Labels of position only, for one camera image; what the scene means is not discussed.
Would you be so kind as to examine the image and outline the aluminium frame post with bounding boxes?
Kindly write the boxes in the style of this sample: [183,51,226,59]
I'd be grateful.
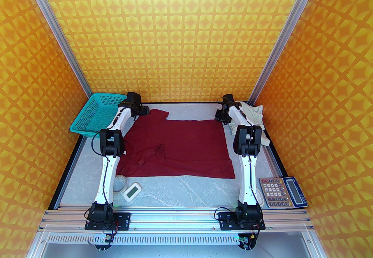
[15,0,93,97]
[247,0,330,107]

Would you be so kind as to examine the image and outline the clear tape roll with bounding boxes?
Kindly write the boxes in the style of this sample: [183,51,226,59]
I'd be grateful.
[113,175,128,193]

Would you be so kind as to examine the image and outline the small controller board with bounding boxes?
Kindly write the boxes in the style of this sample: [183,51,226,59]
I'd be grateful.
[93,232,115,251]
[237,234,257,251]

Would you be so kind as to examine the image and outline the aluminium mounting rail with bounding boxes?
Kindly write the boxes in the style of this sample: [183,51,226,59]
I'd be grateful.
[39,207,314,232]

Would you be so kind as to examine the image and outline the brown desk calculator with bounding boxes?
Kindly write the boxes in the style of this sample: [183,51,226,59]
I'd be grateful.
[259,177,308,208]

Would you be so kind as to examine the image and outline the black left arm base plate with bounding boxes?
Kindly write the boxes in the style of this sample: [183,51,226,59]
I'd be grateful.
[85,213,131,231]

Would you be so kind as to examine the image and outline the dark red shirt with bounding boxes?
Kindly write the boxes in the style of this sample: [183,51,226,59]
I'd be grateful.
[116,108,236,179]

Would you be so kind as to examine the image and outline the beige cloth shorts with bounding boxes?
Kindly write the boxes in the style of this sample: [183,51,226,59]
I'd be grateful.
[229,102,271,146]

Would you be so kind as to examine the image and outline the white digital timer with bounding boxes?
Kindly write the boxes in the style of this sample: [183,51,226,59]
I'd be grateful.
[122,182,142,202]

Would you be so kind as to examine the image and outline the slotted metal cable tray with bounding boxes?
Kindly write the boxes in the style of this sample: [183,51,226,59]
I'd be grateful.
[44,232,309,245]

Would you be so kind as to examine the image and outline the white alarm clock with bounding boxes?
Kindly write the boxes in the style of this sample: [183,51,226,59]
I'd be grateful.
[255,188,265,208]

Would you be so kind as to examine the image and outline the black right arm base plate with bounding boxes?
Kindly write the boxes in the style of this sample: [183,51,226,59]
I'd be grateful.
[218,212,267,231]

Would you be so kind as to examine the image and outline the teal plastic laundry basket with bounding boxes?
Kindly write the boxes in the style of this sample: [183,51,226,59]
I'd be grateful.
[69,93,128,138]

